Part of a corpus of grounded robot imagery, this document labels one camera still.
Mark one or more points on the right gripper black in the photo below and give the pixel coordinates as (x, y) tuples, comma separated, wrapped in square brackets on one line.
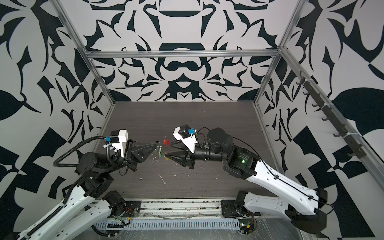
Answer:
[(188, 156)]

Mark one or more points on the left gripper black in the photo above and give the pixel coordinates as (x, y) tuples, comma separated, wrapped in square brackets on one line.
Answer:
[(133, 153)]

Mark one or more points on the metal keyring with red grip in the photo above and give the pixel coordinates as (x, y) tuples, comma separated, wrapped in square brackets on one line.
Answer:
[(162, 147)]

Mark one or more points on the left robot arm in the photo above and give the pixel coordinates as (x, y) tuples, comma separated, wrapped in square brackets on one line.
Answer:
[(87, 200)]

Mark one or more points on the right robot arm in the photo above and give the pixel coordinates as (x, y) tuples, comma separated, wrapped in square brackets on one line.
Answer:
[(300, 205)]

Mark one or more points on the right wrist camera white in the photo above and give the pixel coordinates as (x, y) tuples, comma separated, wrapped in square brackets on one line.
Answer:
[(187, 135)]

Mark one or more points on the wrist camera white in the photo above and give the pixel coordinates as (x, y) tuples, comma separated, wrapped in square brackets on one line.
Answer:
[(117, 141), (187, 135)]

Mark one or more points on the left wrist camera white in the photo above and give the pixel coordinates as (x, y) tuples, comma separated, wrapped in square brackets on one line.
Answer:
[(117, 141)]

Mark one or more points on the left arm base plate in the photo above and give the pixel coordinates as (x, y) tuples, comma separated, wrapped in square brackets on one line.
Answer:
[(127, 210)]

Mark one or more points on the white slotted cable duct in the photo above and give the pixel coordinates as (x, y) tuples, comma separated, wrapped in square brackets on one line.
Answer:
[(175, 224)]

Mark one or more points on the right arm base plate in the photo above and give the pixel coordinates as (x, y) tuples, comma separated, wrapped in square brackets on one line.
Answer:
[(231, 208)]

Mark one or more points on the black wall hook rail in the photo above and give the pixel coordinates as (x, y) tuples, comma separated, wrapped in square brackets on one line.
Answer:
[(333, 115)]

